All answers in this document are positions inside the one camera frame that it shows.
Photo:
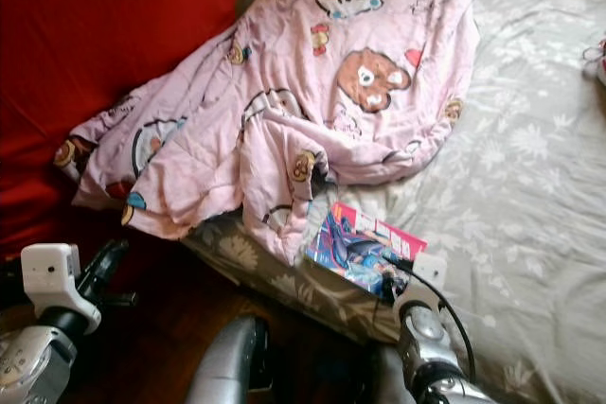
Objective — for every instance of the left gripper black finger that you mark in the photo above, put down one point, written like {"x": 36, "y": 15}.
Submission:
{"x": 111, "y": 260}

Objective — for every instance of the colourful comic book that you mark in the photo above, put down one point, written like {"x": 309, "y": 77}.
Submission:
{"x": 350, "y": 248}

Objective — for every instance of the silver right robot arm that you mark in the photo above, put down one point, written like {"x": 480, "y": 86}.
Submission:
{"x": 426, "y": 338}

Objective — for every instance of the grey robot right leg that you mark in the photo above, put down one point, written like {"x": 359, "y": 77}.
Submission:
{"x": 390, "y": 383}

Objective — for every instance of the grey robot leg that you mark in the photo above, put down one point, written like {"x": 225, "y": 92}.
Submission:
{"x": 390, "y": 383}
{"x": 227, "y": 366}

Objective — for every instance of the grey robot left leg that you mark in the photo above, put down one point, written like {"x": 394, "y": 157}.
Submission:
{"x": 227, "y": 366}

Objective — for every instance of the bed with beige floral sheet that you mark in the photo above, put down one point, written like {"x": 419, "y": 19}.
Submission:
{"x": 530, "y": 186}

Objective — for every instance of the pink cartoon bear quilt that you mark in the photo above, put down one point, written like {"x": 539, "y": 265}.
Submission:
{"x": 303, "y": 92}

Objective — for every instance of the red fabric cover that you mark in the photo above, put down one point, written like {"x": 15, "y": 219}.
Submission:
{"x": 95, "y": 44}

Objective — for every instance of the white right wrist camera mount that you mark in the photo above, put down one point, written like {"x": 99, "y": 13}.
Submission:
{"x": 426, "y": 276}

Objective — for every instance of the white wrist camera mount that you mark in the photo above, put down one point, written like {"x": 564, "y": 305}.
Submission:
{"x": 49, "y": 276}
{"x": 426, "y": 276}

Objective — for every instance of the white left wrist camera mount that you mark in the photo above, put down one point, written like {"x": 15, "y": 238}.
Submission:
{"x": 49, "y": 276}

